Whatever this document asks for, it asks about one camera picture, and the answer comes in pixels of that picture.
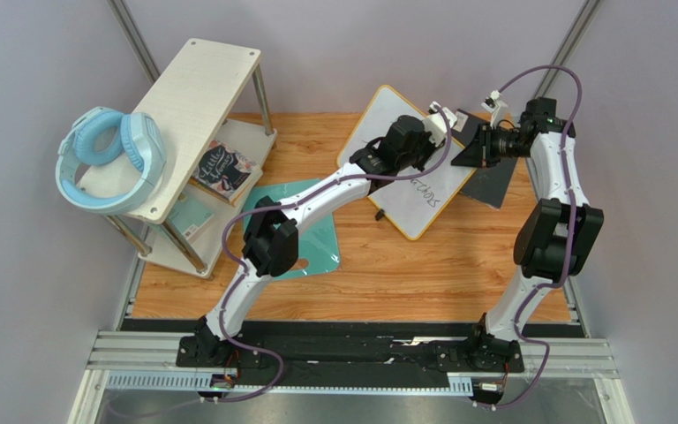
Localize white two-tier shelf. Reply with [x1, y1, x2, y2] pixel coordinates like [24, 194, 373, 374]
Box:
[127, 38, 276, 278]

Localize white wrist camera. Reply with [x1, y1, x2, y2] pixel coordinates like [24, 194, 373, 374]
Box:
[481, 90, 509, 128]
[423, 102, 458, 146]

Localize teal notebook on lower shelf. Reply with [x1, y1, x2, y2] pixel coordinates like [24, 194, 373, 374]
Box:
[167, 192, 215, 243]

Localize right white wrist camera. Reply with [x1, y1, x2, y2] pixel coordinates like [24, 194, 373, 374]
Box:
[481, 90, 509, 128]

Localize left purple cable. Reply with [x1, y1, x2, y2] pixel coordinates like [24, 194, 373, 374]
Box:
[200, 104, 454, 404]

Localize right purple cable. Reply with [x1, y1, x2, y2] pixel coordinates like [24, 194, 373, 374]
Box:
[473, 64, 584, 411]

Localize teal cutting mat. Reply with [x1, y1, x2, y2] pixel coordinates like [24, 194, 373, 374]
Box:
[243, 178, 341, 281]

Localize dark floral book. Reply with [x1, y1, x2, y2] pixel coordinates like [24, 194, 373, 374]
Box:
[189, 140, 262, 205]

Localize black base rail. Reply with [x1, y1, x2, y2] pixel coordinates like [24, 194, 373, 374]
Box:
[197, 321, 525, 388]

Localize black notebook in plastic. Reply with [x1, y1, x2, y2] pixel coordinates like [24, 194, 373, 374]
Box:
[453, 109, 517, 209]

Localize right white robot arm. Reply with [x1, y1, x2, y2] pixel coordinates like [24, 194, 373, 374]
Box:
[451, 97, 604, 371]

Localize yellow framed whiteboard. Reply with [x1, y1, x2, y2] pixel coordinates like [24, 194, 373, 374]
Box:
[335, 85, 475, 240]

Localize purple cable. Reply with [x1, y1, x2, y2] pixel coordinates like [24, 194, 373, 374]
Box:
[200, 104, 454, 404]
[473, 64, 584, 411]

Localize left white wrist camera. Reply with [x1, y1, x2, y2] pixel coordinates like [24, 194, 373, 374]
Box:
[423, 102, 458, 146]

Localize slotted cable duct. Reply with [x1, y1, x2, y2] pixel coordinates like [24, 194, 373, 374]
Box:
[105, 372, 474, 397]

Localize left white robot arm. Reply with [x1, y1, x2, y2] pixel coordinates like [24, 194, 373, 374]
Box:
[176, 110, 456, 367]

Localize blue headphones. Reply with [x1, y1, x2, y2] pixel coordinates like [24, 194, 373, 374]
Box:
[56, 107, 167, 216]

